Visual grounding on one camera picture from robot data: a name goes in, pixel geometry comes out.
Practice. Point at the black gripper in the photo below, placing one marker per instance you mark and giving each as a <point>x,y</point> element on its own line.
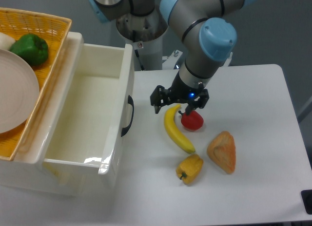
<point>195,96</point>

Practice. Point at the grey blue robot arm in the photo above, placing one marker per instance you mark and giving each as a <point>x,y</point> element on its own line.
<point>200,26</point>

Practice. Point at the white drawer cabinet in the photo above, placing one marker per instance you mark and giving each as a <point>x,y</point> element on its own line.
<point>29,169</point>

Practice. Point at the red bell pepper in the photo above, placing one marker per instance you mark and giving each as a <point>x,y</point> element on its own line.
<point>192,121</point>

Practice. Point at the yellow banana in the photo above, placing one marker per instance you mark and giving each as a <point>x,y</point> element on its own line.
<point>174,133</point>

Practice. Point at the triangular bread pastry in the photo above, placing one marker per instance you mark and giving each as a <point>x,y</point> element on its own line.
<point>222,152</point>

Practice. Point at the yellow bell pepper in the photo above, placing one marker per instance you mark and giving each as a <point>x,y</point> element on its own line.
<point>189,168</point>

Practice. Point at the green bell pepper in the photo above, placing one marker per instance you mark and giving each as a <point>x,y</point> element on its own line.
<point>31,48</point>

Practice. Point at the black corner object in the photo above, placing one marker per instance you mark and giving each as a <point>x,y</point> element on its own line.
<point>307,200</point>

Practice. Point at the beige plate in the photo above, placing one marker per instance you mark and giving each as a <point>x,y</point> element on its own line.
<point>19,90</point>

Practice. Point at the yellow woven basket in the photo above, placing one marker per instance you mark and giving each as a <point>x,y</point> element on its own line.
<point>54,30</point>

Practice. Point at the white round vegetable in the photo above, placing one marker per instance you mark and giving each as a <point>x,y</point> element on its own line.
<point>6,41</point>

